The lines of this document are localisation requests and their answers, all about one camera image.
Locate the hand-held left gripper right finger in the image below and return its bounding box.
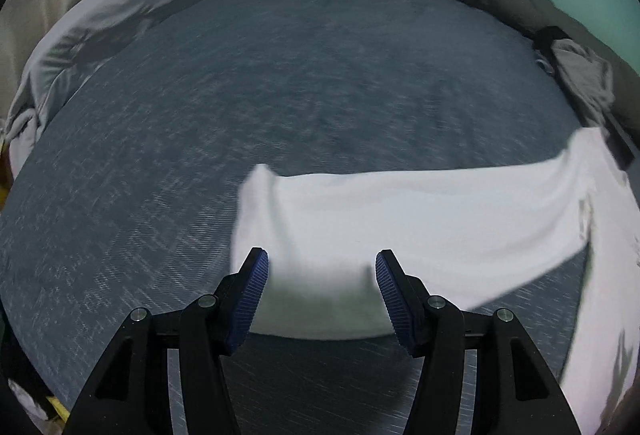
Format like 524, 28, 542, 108
375, 249, 583, 435

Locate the light grey bed sheet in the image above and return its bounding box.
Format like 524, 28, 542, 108
0, 0, 306, 176

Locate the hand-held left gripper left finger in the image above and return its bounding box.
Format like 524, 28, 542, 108
62, 246, 271, 435

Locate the black garment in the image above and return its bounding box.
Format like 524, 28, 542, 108
532, 26, 640, 160

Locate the white long-sleeve shirt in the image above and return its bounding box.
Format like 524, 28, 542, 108
230, 127, 640, 435

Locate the grey crumpled garment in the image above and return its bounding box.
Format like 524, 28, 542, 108
550, 37, 616, 128

